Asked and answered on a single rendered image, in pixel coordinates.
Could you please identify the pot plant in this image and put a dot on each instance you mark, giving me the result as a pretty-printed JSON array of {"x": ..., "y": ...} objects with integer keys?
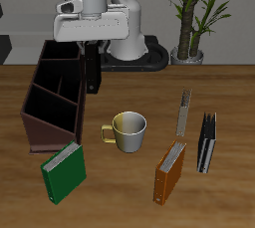
[{"x": 186, "y": 29}]

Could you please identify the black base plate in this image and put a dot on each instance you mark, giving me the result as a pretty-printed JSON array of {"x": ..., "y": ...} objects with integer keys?
[{"x": 156, "y": 61}]

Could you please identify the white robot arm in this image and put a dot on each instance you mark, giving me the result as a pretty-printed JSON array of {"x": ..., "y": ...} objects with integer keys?
[{"x": 126, "y": 36}]

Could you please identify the dark brown desk caddy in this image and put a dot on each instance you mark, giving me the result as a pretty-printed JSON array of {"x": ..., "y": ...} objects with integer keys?
[{"x": 53, "y": 109}]

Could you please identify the green book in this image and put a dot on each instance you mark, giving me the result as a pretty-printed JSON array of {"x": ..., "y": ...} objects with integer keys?
[{"x": 66, "y": 175}]

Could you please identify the orange book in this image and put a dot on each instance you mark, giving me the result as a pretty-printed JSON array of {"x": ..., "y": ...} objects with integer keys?
[{"x": 171, "y": 175}]

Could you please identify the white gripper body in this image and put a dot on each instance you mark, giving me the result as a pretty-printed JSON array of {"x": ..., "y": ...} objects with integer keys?
[{"x": 93, "y": 28}]

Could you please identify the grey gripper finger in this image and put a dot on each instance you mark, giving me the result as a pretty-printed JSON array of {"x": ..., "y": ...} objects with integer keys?
[
  {"x": 103, "y": 45},
  {"x": 80, "y": 45}
]

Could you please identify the thin grey book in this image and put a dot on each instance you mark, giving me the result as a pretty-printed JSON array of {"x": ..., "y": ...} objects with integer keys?
[{"x": 182, "y": 115}]

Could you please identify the yellow and white mug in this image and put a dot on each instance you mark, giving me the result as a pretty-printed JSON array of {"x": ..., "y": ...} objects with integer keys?
[{"x": 131, "y": 135}]

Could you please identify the black and white book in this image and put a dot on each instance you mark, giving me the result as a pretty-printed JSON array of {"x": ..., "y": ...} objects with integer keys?
[{"x": 206, "y": 145}]

